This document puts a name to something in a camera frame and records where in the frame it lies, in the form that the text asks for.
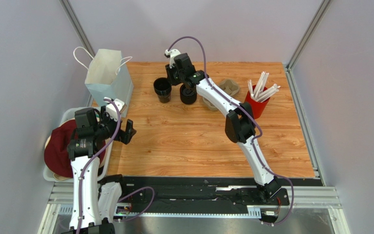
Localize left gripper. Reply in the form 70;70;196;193
93;106;135;144

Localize white paper bag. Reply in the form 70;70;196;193
73;46;134;117

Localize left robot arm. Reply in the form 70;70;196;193
67;106;136;234

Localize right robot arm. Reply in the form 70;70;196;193
165;49;291;205

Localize black lidded coffee cup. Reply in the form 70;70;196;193
180;84;197;105

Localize bottom pulp cup carrier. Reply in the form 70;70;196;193
202;79;240;111

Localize white plastic bin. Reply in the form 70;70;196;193
44;107;108;181

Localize maroon cloth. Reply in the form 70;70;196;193
43;119;107;178

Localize white wrapped straws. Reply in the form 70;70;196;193
247;71;281;103

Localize red cup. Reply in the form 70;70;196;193
245;91;270;119

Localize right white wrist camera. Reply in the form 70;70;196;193
165;49;181;68

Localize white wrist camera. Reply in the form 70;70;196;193
103;97;127;120
165;49;181;68

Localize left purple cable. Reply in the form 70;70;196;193
75;97;123;234

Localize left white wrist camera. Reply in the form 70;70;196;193
103;97;127;120

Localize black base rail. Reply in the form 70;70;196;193
96;175;323;217

